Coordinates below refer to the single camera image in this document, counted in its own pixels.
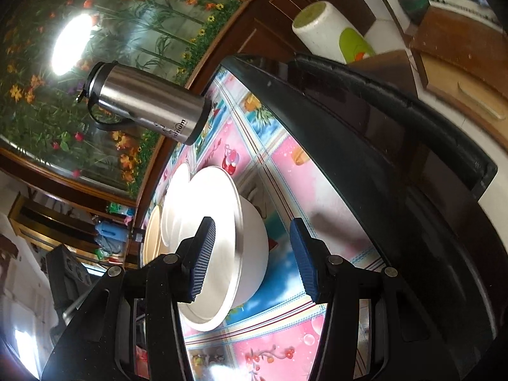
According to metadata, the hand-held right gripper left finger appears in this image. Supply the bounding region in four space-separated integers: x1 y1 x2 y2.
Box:
42 216 217 381

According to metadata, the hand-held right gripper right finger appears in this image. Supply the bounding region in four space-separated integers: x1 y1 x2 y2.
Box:
289 217 471 381

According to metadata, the white bowl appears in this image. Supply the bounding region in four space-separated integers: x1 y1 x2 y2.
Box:
161 165 271 332

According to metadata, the cream plastic bowl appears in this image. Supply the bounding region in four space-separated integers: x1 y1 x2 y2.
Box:
143 204 164 266

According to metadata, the green plastic bag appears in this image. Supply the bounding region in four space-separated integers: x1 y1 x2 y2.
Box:
106 202 136 217

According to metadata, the white plate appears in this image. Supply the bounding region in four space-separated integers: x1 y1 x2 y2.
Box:
164 162 192 208

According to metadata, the fruit print tablecloth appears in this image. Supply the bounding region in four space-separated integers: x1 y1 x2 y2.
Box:
159 67 386 381

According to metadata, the stainless steel thermos jug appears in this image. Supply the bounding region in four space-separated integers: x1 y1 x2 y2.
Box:
77 61 213 146

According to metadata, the green plastic container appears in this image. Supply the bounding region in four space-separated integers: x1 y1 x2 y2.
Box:
338 27 376 64

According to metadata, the white bin with green inside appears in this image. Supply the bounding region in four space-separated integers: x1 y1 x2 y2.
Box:
291 1 348 64

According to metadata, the brown wooden cabinet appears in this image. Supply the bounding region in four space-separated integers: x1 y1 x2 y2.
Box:
186 0 378 88

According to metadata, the glass artificial flower display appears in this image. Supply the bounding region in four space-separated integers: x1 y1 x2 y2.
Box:
0 0 244 200

